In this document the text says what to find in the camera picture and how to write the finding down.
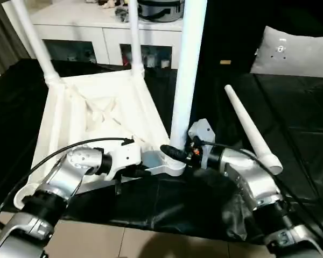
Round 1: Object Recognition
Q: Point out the white plastic table leg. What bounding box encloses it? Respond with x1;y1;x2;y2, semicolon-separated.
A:
10;0;63;86
128;0;146;79
223;84;284;176
164;0;208;177

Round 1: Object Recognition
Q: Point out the white plastic table top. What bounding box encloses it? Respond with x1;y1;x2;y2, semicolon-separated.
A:
13;70;188;210

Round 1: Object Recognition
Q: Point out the black work surface mat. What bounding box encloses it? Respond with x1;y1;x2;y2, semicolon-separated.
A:
0;59;323;242

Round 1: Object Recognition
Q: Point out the black cabinet with orange label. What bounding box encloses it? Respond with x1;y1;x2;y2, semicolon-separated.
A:
199;0;267;75

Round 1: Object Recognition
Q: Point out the grey pillow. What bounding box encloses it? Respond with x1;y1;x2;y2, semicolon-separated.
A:
250;26;323;79

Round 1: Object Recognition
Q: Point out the black tangled item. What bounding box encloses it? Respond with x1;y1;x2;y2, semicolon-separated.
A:
115;6;132;23

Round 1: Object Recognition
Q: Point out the white sideboard with glass doors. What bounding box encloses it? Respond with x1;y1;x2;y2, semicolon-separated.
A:
1;0;184;70

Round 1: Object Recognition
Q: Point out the grey curtain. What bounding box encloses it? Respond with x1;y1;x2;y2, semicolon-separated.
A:
0;0;35;75

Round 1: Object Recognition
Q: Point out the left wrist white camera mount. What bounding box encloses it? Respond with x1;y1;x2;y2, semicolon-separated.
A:
104;139;143;181

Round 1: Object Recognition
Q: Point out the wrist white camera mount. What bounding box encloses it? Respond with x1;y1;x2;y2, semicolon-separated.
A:
187;118;216;169
104;139;143;181

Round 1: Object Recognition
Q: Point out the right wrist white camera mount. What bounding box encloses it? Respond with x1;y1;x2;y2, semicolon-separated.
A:
187;118;216;169

